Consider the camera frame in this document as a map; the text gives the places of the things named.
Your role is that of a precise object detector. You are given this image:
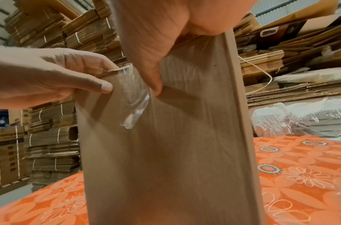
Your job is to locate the person's left hand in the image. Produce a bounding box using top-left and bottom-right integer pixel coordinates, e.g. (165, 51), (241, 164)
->
(0, 45), (120, 110)

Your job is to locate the person's right hand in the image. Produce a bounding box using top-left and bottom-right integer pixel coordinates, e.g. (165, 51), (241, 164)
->
(103, 0), (258, 97)

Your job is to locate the wall of cardboard stacks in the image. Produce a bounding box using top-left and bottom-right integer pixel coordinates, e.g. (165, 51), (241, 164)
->
(0, 0), (341, 192)

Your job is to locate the clear packing tape strip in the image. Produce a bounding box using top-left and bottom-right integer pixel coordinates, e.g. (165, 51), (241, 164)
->
(116, 66), (152, 130)

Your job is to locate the strapped pallet load of cartons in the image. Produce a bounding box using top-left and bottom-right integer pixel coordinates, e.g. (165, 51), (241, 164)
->
(0, 126), (28, 191)

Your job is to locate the large cardboard box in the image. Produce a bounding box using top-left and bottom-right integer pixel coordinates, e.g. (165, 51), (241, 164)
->
(73, 30), (267, 225)

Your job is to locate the white woven sack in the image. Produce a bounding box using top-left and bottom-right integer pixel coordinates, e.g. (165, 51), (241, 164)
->
(250, 96), (341, 143)

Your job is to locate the red patterned table cloth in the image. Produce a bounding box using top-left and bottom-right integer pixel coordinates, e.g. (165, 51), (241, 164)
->
(0, 134), (341, 225)

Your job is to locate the white plastic strap loop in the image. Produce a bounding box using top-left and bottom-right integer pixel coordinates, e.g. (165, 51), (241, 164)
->
(239, 54), (275, 94)

